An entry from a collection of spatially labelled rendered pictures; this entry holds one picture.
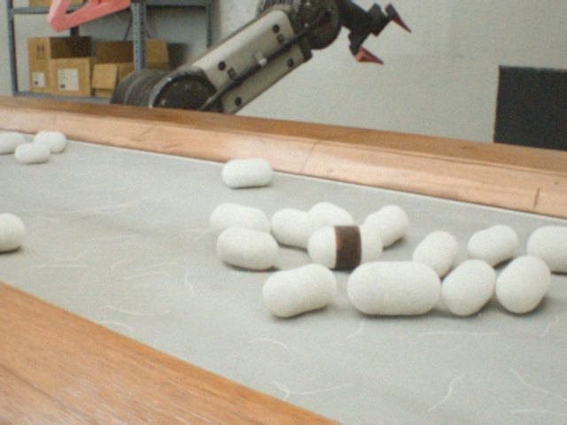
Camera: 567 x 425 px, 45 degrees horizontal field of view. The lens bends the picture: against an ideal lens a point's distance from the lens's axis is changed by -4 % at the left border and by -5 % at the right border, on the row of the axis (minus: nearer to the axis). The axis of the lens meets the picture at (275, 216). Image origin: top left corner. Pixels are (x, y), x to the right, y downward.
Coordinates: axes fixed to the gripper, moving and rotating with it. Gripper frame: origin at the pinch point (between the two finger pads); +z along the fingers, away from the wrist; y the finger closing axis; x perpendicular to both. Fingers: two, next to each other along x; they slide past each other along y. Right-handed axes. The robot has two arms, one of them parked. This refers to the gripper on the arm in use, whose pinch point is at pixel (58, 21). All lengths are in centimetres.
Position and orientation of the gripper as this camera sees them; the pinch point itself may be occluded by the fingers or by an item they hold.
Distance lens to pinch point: 68.7
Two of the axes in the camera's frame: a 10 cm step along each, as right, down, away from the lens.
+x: 4.0, 6.2, 6.7
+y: 7.8, 1.5, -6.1
